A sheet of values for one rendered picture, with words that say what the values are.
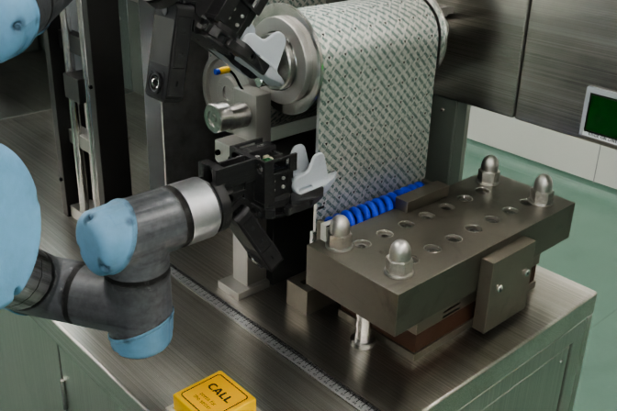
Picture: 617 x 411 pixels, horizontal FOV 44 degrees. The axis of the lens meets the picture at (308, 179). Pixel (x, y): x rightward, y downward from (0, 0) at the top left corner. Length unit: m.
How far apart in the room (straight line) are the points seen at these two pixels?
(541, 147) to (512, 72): 2.84
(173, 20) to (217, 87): 0.30
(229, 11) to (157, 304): 0.34
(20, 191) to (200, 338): 0.53
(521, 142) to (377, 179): 2.97
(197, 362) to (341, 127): 0.36
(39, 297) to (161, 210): 0.17
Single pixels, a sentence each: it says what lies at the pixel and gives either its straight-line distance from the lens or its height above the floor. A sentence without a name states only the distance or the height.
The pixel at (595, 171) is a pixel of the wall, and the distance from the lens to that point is 3.89.
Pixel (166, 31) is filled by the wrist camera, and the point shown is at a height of 1.32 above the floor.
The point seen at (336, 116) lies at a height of 1.18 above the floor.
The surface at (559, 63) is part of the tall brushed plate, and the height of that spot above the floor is 1.24.
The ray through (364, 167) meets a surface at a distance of 1.10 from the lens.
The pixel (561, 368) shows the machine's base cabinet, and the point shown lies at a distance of 1.26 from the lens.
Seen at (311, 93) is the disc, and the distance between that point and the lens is 0.99.
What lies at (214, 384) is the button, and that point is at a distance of 0.94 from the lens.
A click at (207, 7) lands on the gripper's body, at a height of 1.34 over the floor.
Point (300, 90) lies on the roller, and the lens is 0.99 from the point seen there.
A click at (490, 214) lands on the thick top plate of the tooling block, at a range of 1.13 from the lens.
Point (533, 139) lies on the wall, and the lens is 4.02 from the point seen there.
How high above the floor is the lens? 1.51
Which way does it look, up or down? 24 degrees down
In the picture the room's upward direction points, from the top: 2 degrees clockwise
